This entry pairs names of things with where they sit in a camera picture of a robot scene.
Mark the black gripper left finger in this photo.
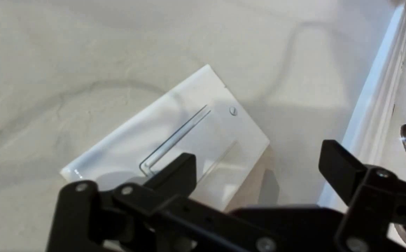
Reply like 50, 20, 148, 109
46, 153, 270, 252

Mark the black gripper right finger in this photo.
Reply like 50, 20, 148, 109
318, 139, 406, 252

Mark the white rocker light switch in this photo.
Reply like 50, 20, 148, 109
137, 104, 239, 182

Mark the white cabinet door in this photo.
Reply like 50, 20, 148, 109
316, 0, 406, 213

